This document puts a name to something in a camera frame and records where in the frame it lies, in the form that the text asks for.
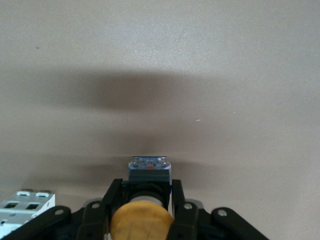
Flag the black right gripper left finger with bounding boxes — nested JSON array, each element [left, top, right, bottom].
[[0, 178, 124, 240]]

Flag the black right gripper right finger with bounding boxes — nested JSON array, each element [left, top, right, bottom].
[[165, 179, 271, 240]]

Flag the yellow mushroom push button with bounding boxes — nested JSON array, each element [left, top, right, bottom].
[[109, 156, 176, 240]]

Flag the white circuit breaker, red switches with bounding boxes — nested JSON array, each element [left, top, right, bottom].
[[0, 188, 56, 235]]

